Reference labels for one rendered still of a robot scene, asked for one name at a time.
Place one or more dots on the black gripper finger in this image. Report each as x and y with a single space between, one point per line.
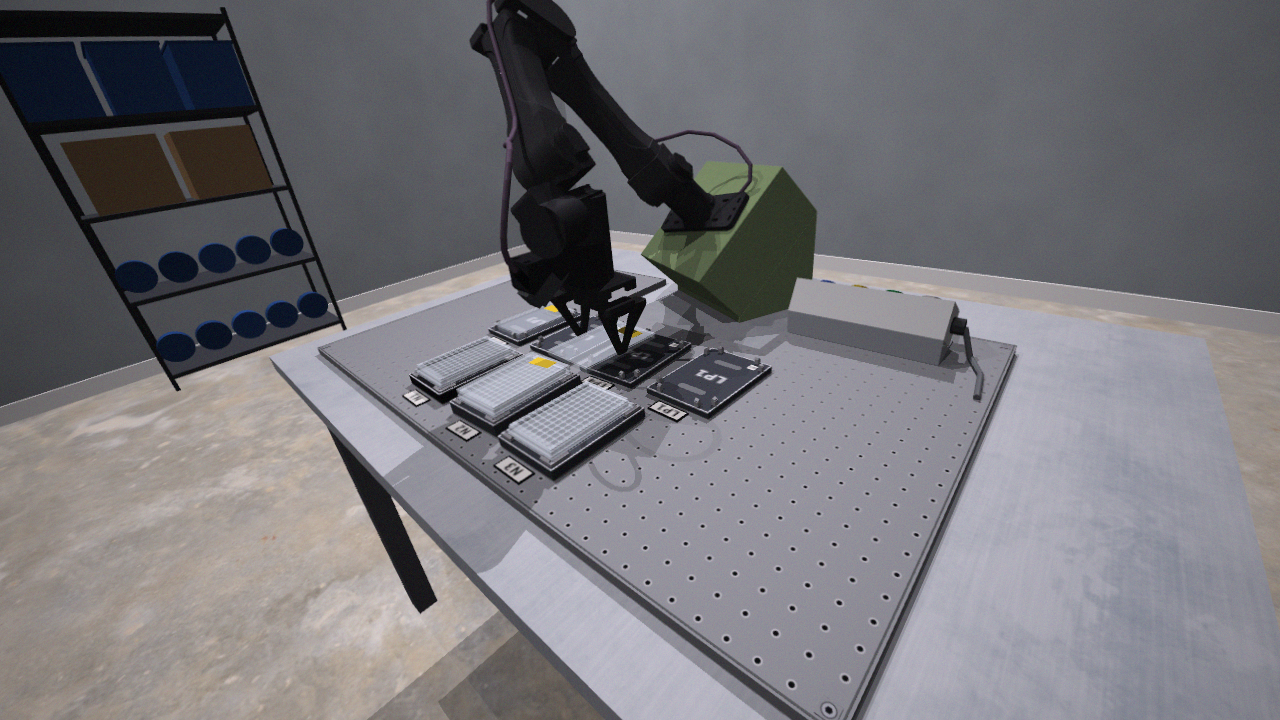
559 300
610 324

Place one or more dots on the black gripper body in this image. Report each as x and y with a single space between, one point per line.
597 298

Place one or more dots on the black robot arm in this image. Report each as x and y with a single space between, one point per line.
553 219

